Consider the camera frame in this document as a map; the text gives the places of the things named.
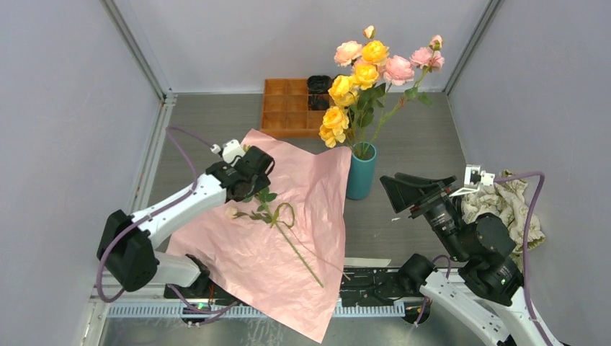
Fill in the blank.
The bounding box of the pink wrapping paper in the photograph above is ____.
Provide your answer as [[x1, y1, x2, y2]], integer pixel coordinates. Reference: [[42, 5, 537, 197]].
[[167, 130, 352, 343]]

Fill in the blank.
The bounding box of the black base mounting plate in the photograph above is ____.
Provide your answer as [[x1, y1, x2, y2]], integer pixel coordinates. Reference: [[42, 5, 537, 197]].
[[163, 265, 439, 307]]

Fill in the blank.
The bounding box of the dark rolled cloth back-left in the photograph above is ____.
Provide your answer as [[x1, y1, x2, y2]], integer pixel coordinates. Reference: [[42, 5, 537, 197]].
[[306, 75, 333, 94]]

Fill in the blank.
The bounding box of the teal vase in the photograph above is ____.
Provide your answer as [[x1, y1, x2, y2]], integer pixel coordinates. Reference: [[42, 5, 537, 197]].
[[346, 142, 378, 200]]

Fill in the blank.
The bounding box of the orange compartment tray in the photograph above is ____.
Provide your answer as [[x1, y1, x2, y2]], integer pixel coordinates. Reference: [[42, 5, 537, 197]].
[[259, 78, 334, 138]]

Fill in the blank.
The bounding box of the aluminium front rail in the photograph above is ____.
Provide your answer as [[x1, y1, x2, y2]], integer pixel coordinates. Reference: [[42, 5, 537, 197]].
[[90, 270, 524, 320]]

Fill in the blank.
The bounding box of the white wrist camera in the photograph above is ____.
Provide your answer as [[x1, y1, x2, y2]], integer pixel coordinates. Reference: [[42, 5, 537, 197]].
[[210, 139, 246, 167], [450, 164, 496, 198]]

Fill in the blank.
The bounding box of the pink rose stem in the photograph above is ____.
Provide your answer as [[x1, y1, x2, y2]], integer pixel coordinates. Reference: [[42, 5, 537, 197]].
[[366, 35, 445, 149]]

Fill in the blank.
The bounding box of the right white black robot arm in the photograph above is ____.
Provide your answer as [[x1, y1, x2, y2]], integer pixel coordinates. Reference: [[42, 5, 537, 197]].
[[380, 165, 561, 345]]

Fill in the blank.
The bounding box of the white rose stem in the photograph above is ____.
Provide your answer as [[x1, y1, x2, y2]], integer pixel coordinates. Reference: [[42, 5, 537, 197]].
[[226, 187, 324, 288]]

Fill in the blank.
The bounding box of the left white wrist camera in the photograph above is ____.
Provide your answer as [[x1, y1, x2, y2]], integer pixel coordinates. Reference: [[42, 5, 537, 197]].
[[210, 139, 246, 167]]

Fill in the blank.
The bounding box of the cream ribbon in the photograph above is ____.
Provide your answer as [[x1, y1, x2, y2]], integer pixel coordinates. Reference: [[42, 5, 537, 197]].
[[344, 257, 391, 267]]

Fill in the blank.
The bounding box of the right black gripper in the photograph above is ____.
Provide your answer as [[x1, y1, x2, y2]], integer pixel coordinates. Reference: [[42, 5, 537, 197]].
[[378, 171, 468, 259]]

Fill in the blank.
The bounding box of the crumpled cream patterned cloth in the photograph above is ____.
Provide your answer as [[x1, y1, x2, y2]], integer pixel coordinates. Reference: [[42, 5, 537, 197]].
[[459, 179, 545, 272]]

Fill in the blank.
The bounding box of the dark rolled cloth middle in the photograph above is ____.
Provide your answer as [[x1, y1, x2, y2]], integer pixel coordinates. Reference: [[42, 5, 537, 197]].
[[308, 94, 330, 111]]

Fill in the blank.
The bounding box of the peach rose stem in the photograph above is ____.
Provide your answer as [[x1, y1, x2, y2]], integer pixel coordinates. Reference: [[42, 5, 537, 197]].
[[333, 25, 378, 159]]

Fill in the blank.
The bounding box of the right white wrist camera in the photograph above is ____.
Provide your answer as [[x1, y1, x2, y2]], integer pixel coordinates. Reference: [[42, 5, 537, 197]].
[[450, 164, 496, 198]]

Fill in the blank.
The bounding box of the yellow pink flower bunch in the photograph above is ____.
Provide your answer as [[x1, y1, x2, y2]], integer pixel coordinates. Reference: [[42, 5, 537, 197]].
[[318, 40, 391, 159]]

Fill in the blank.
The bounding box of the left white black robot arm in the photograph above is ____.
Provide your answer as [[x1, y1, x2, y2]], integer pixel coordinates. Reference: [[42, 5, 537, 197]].
[[97, 140, 275, 298]]

